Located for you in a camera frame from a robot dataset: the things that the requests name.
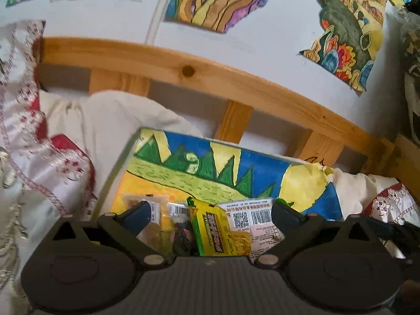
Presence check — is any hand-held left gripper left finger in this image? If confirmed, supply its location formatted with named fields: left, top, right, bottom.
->
left=49, top=201, right=168, bottom=266

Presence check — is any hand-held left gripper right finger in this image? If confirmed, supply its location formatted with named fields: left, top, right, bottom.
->
left=256, top=202, right=383, bottom=266

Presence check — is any clear bread packet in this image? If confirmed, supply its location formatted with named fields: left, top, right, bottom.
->
left=120, top=193, right=173, bottom=246

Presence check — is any green white snack packet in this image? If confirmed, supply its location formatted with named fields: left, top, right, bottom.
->
left=217, top=198, right=286, bottom=260

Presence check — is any clear dried dates packet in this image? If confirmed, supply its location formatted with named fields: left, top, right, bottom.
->
left=167, top=203, right=194, bottom=256

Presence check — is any yellow snack bar packet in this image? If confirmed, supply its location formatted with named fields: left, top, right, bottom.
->
left=186, top=197, right=253, bottom=257

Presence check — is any grey tray with painted bottom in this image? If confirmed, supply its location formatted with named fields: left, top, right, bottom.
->
left=110, top=128, right=343, bottom=237

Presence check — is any floral satin quilt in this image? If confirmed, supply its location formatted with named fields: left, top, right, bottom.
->
left=0, top=20, right=420, bottom=306

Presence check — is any floral hanging cloth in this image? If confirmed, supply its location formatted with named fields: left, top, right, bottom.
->
left=392, top=3, right=420, bottom=138

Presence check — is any white wall pipe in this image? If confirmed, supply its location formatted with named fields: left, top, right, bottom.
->
left=144, top=0, right=179, bottom=45

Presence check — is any landscape wall poster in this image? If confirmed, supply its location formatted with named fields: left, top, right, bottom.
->
left=298, top=0, right=389, bottom=96

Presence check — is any swirly sea plants wall poster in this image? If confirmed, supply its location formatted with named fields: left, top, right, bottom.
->
left=164, top=0, right=279, bottom=34

